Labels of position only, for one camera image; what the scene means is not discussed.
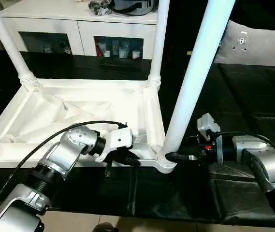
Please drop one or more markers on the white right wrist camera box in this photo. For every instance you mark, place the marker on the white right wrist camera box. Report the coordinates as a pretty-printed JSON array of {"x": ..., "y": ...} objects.
[{"x": 209, "y": 128}]

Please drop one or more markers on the grey pillow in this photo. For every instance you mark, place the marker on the grey pillow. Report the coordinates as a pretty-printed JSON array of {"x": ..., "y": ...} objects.
[{"x": 258, "y": 46}]

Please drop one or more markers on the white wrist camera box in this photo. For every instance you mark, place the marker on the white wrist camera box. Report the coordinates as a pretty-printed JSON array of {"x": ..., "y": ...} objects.
[
  {"x": 209, "y": 128},
  {"x": 118, "y": 140}
]

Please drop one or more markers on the black work mat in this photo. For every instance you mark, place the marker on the black work mat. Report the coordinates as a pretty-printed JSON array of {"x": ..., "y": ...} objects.
[{"x": 258, "y": 101}]

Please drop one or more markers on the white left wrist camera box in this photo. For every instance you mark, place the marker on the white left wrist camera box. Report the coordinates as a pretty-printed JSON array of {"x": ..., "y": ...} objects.
[{"x": 118, "y": 140}]

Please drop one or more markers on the white plastic table top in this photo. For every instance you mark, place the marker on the white plastic table top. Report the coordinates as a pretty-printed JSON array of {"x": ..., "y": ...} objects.
[{"x": 69, "y": 106}]

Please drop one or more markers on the white plastic table leg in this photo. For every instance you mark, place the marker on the white plastic table leg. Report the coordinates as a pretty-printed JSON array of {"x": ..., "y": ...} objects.
[
  {"x": 195, "y": 77},
  {"x": 157, "y": 43},
  {"x": 9, "y": 43}
]

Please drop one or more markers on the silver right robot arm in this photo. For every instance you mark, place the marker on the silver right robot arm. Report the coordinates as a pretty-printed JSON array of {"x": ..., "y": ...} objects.
[{"x": 267, "y": 164}]

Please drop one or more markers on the white cabinet with glass doors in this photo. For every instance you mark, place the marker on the white cabinet with glass doors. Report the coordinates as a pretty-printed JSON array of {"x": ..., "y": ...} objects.
[{"x": 55, "y": 24}]

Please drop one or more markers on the grey black bag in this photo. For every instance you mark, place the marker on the grey black bag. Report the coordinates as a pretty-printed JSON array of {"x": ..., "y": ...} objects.
[{"x": 125, "y": 6}]

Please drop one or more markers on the small yellow tag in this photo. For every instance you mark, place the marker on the small yellow tag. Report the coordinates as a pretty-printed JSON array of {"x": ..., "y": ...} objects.
[{"x": 189, "y": 52}]

